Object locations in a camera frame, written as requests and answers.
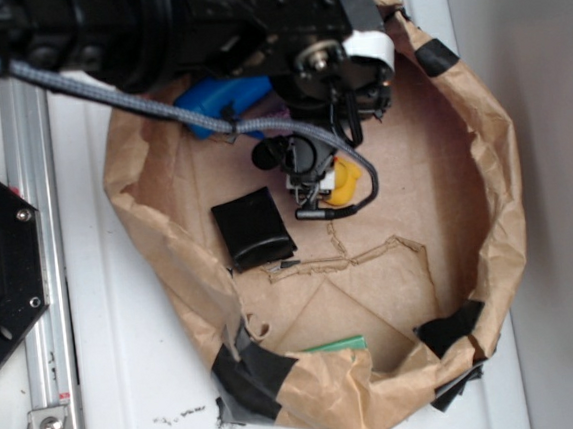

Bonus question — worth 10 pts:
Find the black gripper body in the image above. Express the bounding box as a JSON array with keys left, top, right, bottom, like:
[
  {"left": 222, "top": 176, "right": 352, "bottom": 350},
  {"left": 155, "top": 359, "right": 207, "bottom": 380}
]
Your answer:
[{"left": 251, "top": 39, "right": 395, "bottom": 221}]

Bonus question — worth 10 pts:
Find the yellow rubber duck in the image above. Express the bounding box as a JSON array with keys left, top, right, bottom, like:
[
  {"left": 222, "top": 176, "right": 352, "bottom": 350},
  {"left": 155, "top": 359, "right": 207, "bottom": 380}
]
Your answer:
[{"left": 325, "top": 157, "right": 361, "bottom": 207}]

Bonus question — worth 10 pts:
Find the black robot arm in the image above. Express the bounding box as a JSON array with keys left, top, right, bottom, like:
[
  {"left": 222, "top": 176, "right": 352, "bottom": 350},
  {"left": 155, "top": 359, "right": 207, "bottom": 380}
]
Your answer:
[{"left": 0, "top": 0, "right": 395, "bottom": 220}]

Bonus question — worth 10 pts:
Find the blue plastic bottle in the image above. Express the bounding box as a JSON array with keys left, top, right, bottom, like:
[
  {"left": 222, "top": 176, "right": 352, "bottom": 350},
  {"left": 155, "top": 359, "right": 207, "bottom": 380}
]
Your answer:
[{"left": 173, "top": 76, "right": 272, "bottom": 121}]

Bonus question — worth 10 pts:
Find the black tape patch inside bag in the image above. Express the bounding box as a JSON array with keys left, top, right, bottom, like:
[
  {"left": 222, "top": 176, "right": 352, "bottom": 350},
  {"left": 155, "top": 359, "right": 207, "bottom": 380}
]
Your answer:
[{"left": 211, "top": 186, "right": 297, "bottom": 273}]

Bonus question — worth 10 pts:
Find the crumpled brown paper bag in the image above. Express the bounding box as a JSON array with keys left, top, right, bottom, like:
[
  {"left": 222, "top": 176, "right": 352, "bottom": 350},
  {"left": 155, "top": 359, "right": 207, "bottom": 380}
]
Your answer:
[{"left": 103, "top": 0, "right": 527, "bottom": 429}]

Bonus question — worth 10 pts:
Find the green block toy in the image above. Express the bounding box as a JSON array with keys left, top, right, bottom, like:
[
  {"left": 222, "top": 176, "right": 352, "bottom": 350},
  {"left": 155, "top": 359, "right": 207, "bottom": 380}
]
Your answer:
[{"left": 304, "top": 335, "right": 367, "bottom": 353}]

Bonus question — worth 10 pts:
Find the white plastic tray lid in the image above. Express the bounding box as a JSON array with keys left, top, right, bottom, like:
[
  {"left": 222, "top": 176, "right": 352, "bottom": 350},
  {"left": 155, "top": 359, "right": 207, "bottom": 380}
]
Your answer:
[{"left": 36, "top": 0, "right": 532, "bottom": 429}]

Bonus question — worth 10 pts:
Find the grey braided cable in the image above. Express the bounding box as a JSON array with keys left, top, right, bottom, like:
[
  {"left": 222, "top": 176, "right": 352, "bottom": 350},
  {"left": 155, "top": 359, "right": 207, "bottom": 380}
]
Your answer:
[{"left": 0, "top": 13, "right": 383, "bottom": 249}]

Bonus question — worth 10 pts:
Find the aluminium extrusion rail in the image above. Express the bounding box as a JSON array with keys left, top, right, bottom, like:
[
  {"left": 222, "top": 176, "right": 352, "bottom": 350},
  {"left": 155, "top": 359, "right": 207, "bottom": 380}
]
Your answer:
[{"left": 0, "top": 80, "right": 85, "bottom": 429}]

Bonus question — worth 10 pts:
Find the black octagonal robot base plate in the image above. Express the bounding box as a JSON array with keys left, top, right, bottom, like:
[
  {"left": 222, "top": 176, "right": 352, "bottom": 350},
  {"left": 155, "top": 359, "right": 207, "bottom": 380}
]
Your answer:
[{"left": 0, "top": 182, "right": 48, "bottom": 369}]

